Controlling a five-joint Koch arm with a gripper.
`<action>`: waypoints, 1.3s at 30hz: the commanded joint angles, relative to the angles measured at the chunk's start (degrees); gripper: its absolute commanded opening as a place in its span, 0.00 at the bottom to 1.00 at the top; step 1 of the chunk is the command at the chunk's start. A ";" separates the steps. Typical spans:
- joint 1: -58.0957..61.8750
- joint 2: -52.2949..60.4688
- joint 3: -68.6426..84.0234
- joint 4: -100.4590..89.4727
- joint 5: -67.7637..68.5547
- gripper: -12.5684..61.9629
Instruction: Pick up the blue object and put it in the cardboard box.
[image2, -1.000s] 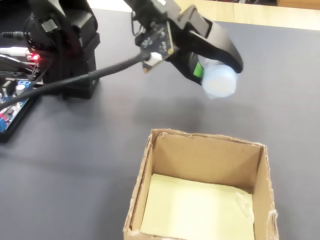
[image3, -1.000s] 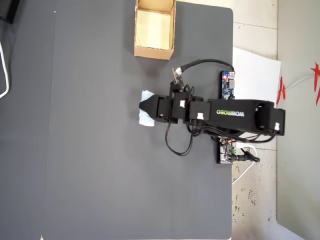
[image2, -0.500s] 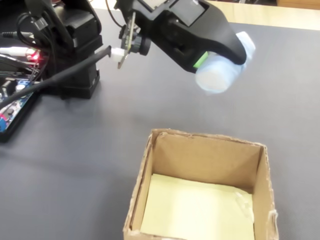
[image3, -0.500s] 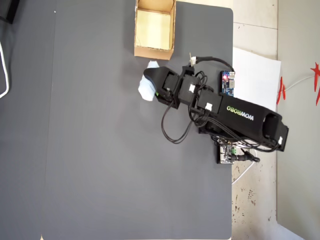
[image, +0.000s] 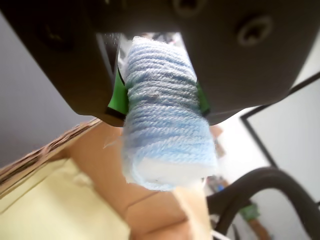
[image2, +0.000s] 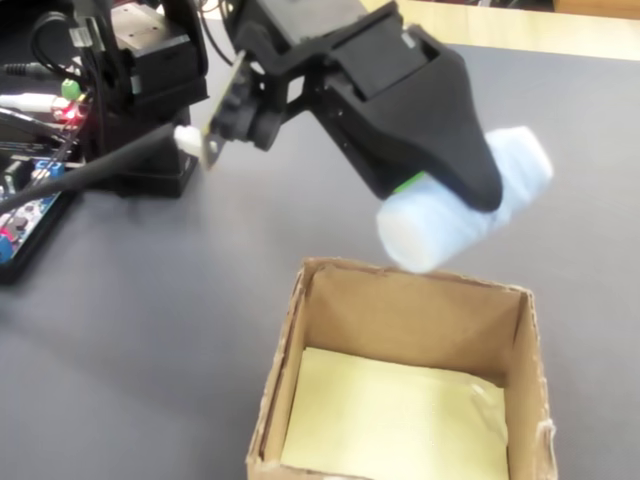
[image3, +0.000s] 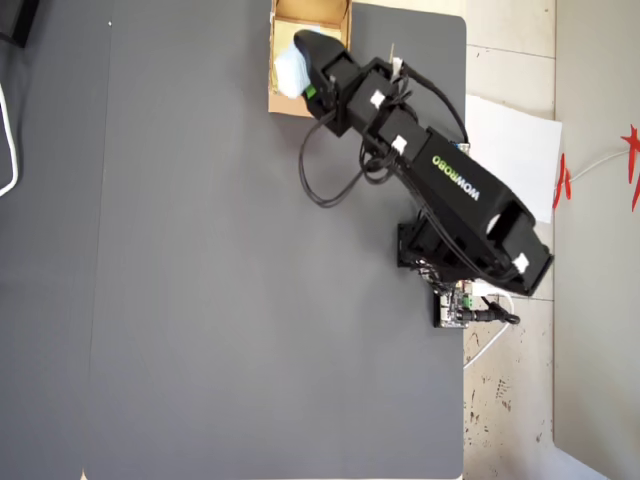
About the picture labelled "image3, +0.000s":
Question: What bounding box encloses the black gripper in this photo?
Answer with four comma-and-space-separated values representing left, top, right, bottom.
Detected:
292, 29, 362, 140

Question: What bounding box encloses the light blue block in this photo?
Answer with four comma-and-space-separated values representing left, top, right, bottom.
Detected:
273, 42, 314, 99

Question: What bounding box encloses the brown cardboard box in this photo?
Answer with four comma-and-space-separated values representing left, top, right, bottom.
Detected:
267, 0, 354, 119

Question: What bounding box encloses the pale yellow paper sheet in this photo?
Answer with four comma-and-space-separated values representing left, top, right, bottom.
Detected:
272, 17, 347, 97

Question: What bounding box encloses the white paper sheet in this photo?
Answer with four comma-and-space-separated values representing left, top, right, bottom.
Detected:
464, 93, 564, 225

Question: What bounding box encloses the dark grey table mat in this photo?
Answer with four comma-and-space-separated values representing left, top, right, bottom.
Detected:
82, 0, 469, 480
0, 0, 112, 480

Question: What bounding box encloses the blue controller circuit board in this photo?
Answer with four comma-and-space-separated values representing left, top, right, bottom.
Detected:
431, 279, 484, 330

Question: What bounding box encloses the black power plug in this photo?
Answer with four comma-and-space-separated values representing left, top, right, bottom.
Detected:
460, 305, 522, 327

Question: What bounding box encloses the thin black servo cable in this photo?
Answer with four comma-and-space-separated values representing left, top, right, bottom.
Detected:
358, 84, 417, 187
298, 117, 372, 210

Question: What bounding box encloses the thick black camera cable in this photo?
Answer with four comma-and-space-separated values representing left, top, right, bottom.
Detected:
402, 67, 471, 147

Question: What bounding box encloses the white usb plug cable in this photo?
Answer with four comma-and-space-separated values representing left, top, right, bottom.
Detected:
462, 281, 517, 371

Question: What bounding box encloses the thin white floor cable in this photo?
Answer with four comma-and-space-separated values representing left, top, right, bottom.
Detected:
568, 148, 632, 184

